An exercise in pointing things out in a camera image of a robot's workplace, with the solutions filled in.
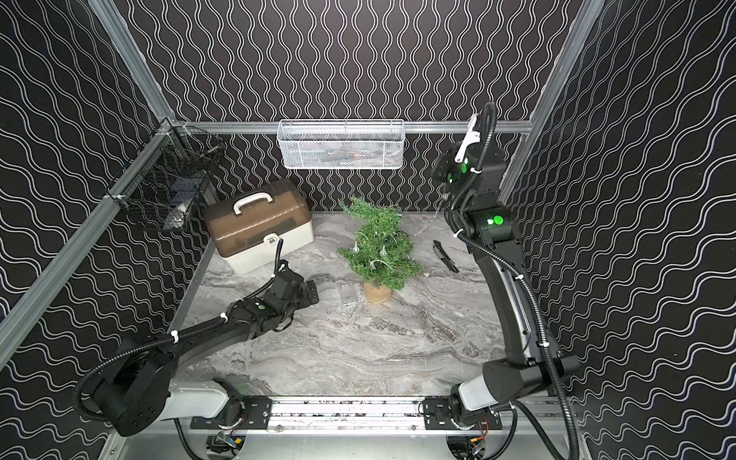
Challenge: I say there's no black wire basket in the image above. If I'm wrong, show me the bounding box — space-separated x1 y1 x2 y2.
111 118 225 233

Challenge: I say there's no white brown storage box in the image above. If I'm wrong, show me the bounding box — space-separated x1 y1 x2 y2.
202 179 314 276

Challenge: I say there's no grey black utility knife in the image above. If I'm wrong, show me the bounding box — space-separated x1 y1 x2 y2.
432 240 459 273

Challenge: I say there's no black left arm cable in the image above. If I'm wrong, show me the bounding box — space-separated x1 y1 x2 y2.
71 312 231 422

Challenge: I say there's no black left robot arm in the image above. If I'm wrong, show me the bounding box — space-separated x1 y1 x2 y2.
72 268 319 436

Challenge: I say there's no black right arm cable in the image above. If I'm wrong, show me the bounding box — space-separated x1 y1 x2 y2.
445 102 581 460

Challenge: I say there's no small green christmas tree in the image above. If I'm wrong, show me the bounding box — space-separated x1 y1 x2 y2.
338 197 423 304

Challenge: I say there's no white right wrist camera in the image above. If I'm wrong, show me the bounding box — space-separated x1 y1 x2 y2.
454 113 481 164

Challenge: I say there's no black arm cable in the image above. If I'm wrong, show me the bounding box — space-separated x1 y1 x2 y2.
71 312 231 422
445 102 581 460

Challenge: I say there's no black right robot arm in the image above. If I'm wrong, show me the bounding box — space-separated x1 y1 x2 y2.
432 145 582 414

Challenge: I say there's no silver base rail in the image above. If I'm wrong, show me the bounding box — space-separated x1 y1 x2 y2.
189 395 504 433

